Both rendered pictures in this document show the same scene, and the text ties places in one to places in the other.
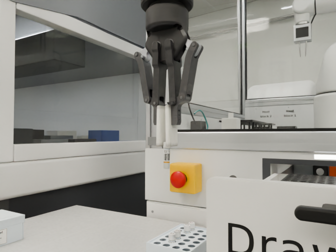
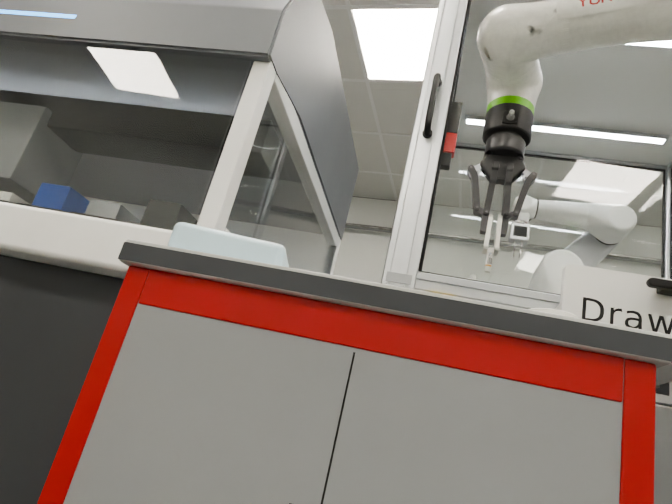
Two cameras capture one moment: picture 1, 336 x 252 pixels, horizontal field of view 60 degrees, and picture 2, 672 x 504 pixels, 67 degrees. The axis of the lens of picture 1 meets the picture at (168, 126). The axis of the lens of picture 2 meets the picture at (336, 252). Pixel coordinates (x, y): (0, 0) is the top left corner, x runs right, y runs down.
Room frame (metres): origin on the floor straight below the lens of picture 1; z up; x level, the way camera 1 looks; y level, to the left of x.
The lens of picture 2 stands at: (-0.23, 0.51, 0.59)
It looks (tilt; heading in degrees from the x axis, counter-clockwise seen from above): 19 degrees up; 343
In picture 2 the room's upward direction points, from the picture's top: 14 degrees clockwise
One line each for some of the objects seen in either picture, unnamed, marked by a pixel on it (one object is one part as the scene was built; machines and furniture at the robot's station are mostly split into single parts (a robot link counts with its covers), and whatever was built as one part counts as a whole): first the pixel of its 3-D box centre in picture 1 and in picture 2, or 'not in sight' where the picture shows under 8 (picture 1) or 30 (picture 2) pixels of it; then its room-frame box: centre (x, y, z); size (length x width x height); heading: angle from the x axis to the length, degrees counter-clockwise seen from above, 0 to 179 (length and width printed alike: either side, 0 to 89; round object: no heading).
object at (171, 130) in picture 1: (171, 125); (497, 235); (0.50, -0.01, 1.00); 0.03 x 0.01 x 0.07; 148
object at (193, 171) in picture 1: (185, 177); not in sight; (0.74, -0.04, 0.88); 0.07 x 0.05 x 0.07; 60
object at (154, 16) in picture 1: (167, 36); (503, 161); (0.50, 0.00, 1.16); 0.08 x 0.07 x 0.09; 58
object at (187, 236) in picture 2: not in sight; (231, 257); (0.45, 0.45, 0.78); 0.15 x 0.10 x 0.04; 70
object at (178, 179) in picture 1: (179, 179); not in sight; (0.71, -0.03, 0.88); 0.04 x 0.03 x 0.04; 60
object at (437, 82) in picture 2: not in sight; (432, 102); (0.79, 0.04, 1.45); 0.05 x 0.03 x 0.19; 150
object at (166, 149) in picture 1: (166, 155); (489, 260); (0.51, 0.00, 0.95); 0.01 x 0.01 x 0.05
